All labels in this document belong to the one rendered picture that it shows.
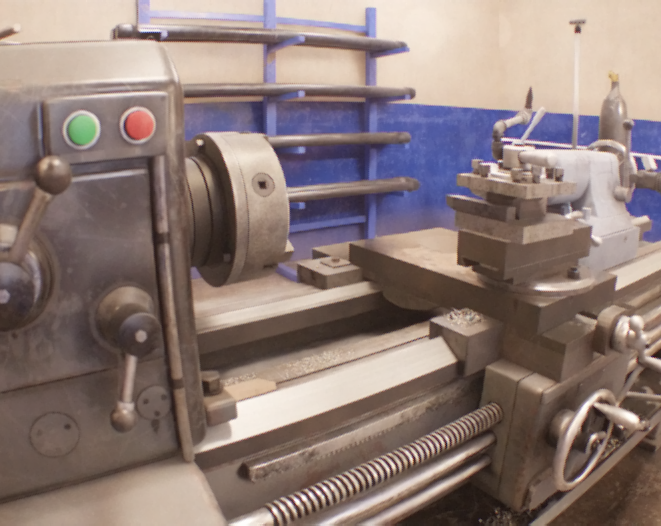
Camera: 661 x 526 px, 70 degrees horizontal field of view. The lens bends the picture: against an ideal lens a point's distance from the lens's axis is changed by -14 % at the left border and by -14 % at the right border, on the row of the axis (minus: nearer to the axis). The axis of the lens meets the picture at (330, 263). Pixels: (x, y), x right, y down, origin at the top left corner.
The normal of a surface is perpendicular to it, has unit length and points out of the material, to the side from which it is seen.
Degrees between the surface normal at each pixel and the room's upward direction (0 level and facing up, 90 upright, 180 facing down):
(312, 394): 36
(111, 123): 90
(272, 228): 98
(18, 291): 90
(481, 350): 90
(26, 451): 90
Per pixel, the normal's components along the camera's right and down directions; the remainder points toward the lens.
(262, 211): 0.57, 0.13
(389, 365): 0.33, -0.65
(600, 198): 0.54, -0.11
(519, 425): -0.82, 0.15
